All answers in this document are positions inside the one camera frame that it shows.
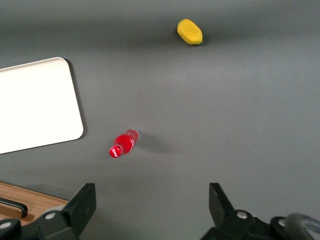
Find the yellow green sponge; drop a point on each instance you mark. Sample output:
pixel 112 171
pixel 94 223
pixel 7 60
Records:
pixel 190 31

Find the beige rectangular tray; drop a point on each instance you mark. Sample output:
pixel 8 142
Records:
pixel 37 105

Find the wooden drawer cabinet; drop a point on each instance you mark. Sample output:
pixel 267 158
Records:
pixel 45 201

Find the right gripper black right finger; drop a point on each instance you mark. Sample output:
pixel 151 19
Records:
pixel 225 222

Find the small red soda bottle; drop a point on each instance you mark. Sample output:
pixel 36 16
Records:
pixel 123 143

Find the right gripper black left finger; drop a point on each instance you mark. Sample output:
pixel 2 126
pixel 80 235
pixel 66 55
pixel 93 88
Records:
pixel 75 215

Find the lower wooden drawer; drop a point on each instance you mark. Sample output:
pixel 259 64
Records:
pixel 37 205

